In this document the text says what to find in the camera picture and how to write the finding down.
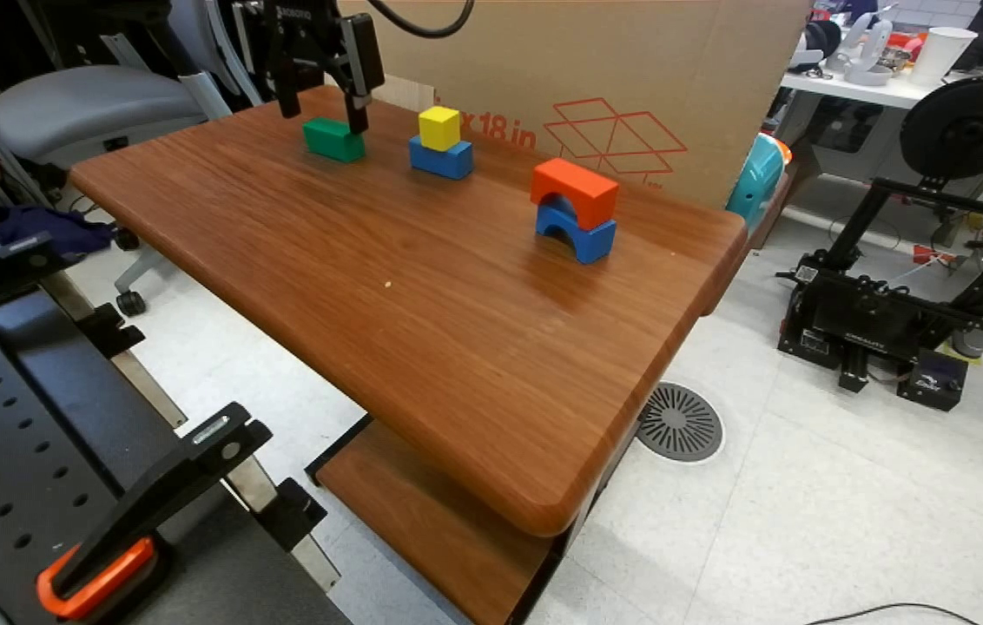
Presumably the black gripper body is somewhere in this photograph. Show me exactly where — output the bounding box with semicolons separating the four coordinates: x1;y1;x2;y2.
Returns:
260;0;345;78

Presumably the green rectangular block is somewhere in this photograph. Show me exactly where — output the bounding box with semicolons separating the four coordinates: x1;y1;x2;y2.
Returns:
297;113;367;165

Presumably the yellow cube block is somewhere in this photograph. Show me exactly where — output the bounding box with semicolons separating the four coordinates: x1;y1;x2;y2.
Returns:
417;104;466;153

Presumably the blue rectangular block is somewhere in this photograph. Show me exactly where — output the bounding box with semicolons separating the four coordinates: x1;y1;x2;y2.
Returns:
407;135;474;184

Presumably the orange rectangular block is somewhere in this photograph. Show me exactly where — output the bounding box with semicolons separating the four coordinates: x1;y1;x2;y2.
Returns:
527;157;622;234

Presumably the blue arch block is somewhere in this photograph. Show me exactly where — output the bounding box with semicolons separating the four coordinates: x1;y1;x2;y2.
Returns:
530;194;619;267

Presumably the grey office chair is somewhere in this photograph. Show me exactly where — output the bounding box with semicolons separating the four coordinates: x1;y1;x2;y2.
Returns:
0;0;267;322

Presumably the blue cloth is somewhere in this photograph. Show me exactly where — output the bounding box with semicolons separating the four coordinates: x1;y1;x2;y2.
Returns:
0;206;116;260

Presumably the large cardboard box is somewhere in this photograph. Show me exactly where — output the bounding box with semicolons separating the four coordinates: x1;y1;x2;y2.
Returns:
336;0;813;215

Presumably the teal plastic object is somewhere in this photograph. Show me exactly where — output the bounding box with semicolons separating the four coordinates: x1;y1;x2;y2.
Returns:
725;132;787;230

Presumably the black and orange clamp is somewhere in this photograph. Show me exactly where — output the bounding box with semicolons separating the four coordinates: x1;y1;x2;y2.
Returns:
34;398;273;625

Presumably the wooden lower desk shelf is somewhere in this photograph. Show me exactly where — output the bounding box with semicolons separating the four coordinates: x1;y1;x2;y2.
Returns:
311;416;556;625

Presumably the round metal floor drain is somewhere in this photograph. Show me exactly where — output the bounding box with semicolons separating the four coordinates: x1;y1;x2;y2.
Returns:
633;383;729;466

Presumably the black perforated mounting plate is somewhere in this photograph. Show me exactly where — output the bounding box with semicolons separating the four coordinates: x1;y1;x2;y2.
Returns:
0;289;355;625

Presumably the white background table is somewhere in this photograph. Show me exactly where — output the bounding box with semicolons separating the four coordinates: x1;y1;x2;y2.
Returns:
776;67;935;113

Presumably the black filament spool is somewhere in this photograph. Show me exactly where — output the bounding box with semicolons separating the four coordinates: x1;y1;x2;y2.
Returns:
896;74;983;184

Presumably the small black box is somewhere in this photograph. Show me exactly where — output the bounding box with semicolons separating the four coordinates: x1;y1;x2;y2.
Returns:
896;349;973;413

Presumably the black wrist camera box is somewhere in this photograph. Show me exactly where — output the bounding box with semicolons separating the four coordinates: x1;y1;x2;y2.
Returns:
332;9;389;98

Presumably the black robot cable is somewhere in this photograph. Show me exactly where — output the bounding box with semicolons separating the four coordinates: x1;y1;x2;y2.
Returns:
365;0;479;41

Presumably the black 3D printer frame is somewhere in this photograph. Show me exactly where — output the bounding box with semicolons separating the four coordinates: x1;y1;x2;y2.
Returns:
774;170;983;394

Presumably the black floor cable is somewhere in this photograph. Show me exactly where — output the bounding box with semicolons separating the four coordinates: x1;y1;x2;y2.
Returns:
807;596;980;625

